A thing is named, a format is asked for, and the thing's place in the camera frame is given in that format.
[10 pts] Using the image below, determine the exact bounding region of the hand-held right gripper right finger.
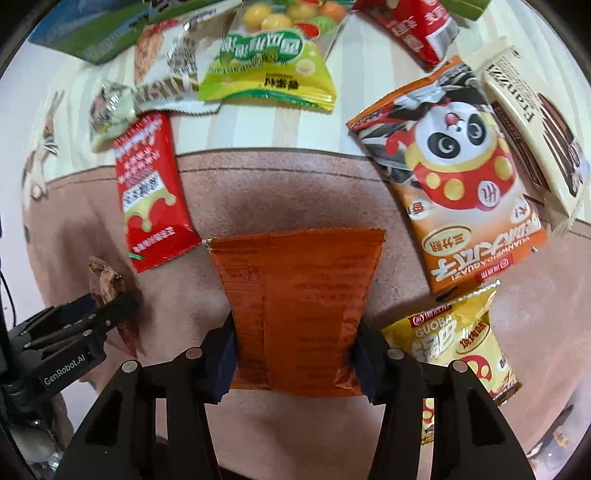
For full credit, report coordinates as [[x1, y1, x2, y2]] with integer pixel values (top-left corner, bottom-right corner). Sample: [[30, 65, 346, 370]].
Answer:
[[353, 318, 539, 480]]

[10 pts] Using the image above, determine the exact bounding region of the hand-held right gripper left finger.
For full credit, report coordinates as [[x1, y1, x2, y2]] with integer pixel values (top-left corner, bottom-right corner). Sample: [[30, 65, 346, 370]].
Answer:
[[54, 313, 259, 480]]

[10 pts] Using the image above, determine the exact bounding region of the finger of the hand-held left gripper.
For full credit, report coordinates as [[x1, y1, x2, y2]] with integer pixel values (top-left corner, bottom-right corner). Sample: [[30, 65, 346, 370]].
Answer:
[[69, 292, 142, 346], [9, 294, 100, 339]]

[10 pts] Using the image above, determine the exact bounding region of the brown clear snack packet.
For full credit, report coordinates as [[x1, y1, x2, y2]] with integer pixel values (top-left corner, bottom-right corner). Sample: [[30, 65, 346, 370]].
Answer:
[[89, 256, 141, 358]]

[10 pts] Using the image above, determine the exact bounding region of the cardboard box blue green print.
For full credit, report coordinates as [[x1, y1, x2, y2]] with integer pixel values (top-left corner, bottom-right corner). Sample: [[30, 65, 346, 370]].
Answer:
[[30, 0, 491, 64]]

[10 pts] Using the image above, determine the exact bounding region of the slim red snack packet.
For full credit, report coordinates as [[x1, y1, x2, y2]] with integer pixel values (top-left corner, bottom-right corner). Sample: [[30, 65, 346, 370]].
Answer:
[[113, 111, 197, 274]]

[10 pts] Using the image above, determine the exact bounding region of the small pale green snack packet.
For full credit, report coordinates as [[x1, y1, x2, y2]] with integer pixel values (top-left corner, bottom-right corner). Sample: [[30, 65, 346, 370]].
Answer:
[[89, 78, 139, 153]]

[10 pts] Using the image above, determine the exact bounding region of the striped cat print blanket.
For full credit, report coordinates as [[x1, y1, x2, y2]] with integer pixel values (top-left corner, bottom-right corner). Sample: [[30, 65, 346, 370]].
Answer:
[[0, 14, 591, 480]]

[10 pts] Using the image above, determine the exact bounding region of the orange panda print snack packet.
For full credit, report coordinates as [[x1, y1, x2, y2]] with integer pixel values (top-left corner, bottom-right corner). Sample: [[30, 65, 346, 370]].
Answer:
[[346, 55, 550, 296]]

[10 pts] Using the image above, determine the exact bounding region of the white brown snack packet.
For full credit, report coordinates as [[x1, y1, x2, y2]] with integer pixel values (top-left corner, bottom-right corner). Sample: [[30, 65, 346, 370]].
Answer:
[[133, 11, 222, 116]]

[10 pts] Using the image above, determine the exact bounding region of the green yellow snack packet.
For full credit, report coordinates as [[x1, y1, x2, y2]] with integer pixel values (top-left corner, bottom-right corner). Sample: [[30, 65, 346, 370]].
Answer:
[[198, 0, 352, 112]]

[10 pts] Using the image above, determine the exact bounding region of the cream chocolate biscuit packet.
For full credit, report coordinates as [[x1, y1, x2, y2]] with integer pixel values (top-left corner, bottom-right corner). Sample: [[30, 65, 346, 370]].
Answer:
[[462, 46, 591, 232]]

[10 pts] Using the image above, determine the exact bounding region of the red white snack packet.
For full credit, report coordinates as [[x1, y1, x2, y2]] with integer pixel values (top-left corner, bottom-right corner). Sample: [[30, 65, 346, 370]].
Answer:
[[353, 0, 460, 71]]

